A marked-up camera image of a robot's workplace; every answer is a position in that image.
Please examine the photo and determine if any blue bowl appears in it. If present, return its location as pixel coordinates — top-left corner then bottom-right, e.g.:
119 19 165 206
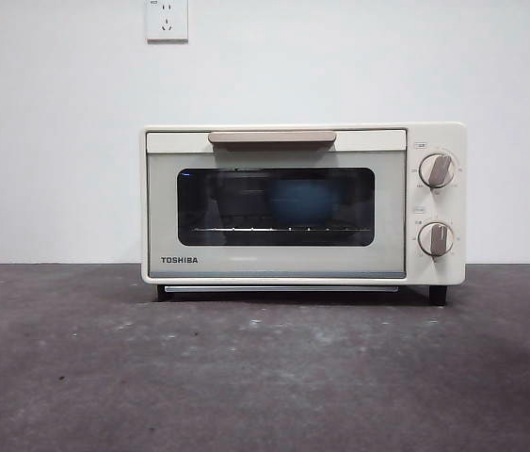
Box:
266 181 335 226

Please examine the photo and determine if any cream oven knob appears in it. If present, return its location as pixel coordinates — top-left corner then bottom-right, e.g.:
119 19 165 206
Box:
417 220 457 259
419 152 458 190

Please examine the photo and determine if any cream Toshiba toaster oven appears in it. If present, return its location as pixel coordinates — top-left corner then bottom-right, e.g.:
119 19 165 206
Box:
141 122 468 306

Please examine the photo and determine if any metal wire oven rack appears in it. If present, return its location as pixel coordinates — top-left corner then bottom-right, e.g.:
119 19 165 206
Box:
191 224 372 234

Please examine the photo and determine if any white wall socket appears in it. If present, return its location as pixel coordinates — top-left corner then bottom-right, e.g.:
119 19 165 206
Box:
145 0 189 44

